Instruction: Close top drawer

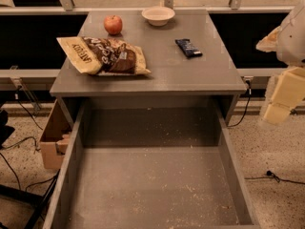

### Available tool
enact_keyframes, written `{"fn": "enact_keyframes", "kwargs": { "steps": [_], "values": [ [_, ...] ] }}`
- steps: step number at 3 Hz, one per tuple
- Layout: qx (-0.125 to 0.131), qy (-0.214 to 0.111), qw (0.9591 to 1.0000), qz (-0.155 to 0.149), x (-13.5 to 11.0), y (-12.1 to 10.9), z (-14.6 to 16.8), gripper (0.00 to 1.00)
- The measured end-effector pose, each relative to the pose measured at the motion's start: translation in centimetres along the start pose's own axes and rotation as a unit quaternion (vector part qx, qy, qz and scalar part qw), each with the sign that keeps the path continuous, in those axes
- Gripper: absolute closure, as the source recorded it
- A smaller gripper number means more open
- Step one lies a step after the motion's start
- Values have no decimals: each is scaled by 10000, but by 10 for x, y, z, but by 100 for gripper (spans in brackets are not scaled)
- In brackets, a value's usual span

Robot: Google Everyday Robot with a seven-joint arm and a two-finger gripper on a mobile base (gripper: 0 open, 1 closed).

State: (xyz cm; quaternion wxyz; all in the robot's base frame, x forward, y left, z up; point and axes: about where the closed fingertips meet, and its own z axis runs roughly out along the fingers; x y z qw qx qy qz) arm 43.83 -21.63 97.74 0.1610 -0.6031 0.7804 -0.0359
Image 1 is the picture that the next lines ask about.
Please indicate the grey top drawer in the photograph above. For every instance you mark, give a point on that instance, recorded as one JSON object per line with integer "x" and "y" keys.
{"x": 169, "y": 167}

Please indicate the black stand leg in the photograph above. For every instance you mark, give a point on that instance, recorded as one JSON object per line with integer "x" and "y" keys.
{"x": 39, "y": 203}

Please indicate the cardboard box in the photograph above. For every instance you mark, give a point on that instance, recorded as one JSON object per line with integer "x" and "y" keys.
{"x": 55, "y": 139}

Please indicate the grey drawer cabinet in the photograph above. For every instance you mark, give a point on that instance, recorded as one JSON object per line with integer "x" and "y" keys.
{"x": 188, "y": 87}

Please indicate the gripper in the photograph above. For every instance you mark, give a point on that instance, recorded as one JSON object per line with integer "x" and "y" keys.
{"x": 293, "y": 39}

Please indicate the red apple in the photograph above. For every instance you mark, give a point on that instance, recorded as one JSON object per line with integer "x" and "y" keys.
{"x": 113, "y": 24}

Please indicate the dark blue snack bar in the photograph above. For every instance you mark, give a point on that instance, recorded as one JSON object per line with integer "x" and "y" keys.
{"x": 188, "y": 48}

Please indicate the brown and cream chip bag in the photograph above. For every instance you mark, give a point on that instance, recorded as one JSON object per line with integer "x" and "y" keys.
{"x": 103, "y": 56}

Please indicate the metal railing frame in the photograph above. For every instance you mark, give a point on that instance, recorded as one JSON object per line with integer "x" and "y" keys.
{"x": 99, "y": 91}

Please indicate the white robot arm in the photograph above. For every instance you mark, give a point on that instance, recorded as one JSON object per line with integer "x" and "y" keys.
{"x": 288, "y": 42}

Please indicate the white bowl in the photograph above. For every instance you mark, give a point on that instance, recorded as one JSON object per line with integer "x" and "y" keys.
{"x": 158, "y": 16}

